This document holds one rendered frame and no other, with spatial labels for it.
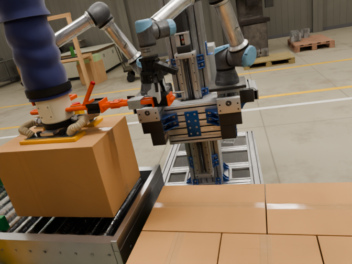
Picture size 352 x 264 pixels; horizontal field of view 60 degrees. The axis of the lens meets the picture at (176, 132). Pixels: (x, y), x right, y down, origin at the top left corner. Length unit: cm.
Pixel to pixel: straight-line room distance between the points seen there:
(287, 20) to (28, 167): 1053
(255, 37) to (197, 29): 674
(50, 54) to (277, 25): 1028
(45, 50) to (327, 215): 150
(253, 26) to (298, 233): 760
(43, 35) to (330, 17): 1081
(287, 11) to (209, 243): 1047
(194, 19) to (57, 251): 154
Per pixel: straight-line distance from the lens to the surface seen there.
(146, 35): 135
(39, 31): 158
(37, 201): 180
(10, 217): 216
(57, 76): 160
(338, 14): 1185
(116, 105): 149
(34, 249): 178
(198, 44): 207
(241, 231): 147
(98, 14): 190
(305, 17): 1159
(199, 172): 229
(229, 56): 182
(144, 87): 197
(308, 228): 150
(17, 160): 172
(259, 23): 874
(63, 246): 165
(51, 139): 163
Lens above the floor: 151
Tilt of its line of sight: 22 degrees down
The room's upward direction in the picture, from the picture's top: 11 degrees counter-clockwise
